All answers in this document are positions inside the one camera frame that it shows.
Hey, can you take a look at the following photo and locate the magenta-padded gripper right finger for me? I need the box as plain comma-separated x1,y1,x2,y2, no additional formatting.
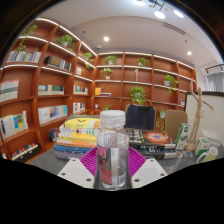
128,147,168,189

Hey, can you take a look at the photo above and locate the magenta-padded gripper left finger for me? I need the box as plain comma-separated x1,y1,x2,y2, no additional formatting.
57,147,101,189

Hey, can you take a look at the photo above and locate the clear plastic water bottle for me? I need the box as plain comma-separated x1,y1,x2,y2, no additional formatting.
94,109,131,191

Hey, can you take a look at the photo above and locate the dark thick book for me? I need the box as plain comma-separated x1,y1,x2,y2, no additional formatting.
134,146,178,155
138,151,178,161

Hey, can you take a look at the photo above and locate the colourful book stack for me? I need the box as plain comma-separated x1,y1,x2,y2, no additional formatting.
53,114,101,161

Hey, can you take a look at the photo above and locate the galaxy cover dark book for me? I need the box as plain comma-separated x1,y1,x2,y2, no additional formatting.
126,128,177,150

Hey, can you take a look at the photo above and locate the tall green white carton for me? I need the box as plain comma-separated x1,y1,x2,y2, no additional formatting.
174,123,192,152

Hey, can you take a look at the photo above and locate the dark blue office chair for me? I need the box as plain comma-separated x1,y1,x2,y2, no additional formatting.
124,104,157,131

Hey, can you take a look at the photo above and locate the tan office chair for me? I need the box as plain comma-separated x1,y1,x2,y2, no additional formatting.
164,109,189,142

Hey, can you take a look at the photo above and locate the small green white box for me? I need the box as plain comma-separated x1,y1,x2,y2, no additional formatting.
194,136,212,158

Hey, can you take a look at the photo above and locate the white book stack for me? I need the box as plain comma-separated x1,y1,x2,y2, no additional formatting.
199,128,222,148

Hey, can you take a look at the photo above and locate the wooden artist mannequin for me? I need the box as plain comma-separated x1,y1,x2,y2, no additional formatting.
184,79,215,153

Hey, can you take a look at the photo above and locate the orange wooden shelf unit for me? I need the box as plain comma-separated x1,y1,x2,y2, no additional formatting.
0,16,198,164

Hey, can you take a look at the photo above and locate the grey window curtain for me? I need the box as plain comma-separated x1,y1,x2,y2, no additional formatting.
204,71,224,93

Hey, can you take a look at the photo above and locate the ceiling air vent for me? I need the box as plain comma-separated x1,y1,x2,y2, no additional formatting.
162,22,187,36

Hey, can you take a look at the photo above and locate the branched ceiling lamp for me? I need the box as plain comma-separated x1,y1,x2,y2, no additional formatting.
133,0,185,20

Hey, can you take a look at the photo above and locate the black ceiling track rail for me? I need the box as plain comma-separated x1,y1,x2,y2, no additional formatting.
204,63,224,75

